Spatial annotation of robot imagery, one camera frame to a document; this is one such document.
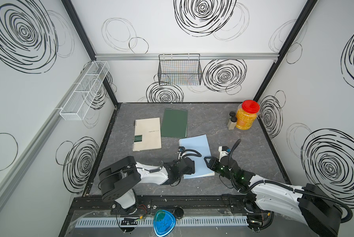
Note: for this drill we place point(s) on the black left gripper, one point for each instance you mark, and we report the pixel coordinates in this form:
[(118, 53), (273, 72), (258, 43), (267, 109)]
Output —
[(193, 171)]

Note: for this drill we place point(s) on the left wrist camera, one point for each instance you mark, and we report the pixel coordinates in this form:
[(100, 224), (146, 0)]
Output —
[(181, 153)]

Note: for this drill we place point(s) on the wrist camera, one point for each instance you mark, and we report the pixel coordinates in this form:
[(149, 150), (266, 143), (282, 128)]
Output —
[(223, 151), (181, 153)]

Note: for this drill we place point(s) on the white slotted cable duct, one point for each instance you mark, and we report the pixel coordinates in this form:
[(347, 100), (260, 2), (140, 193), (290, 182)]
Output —
[(190, 221)]

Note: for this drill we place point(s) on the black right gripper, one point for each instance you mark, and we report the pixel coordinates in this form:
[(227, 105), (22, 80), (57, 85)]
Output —
[(212, 163)]

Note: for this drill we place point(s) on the beige powder spice bottle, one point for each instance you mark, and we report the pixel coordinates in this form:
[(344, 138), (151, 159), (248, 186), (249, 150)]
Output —
[(231, 124)]

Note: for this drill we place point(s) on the corn flakes jar red lid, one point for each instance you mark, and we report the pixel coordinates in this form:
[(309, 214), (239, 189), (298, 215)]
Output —
[(246, 114)]

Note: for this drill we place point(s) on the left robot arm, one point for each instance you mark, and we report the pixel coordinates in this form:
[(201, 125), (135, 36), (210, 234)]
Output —
[(117, 181)]

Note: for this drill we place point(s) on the rear black-capped spice bottle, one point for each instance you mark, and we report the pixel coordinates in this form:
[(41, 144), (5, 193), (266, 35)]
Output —
[(232, 114)]

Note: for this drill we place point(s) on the light blue spiral notebook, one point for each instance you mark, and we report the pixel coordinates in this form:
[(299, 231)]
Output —
[(201, 145)]

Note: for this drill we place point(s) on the black wire wall basket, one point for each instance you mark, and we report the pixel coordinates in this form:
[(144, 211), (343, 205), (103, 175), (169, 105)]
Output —
[(180, 69)]

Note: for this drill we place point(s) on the black round cap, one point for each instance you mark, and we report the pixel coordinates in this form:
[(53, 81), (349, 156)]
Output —
[(178, 213)]

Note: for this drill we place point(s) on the white wire wall shelf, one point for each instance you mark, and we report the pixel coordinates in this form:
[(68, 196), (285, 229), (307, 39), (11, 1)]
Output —
[(85, 91)]

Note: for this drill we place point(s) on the green spiral notepad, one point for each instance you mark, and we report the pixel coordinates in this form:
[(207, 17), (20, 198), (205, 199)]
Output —
[(174, 123)]

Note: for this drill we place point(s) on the beige spiral notebook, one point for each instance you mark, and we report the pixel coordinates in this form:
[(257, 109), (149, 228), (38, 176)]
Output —
[(147, 134)]

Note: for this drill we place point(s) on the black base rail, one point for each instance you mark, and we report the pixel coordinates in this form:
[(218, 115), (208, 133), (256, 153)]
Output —
[(148, 204)]

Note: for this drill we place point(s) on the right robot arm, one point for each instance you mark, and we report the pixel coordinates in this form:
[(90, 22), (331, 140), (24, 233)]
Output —
[(308, 204)]

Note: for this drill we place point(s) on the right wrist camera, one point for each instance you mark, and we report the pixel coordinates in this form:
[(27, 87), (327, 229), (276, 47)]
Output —
[(223, 151)]

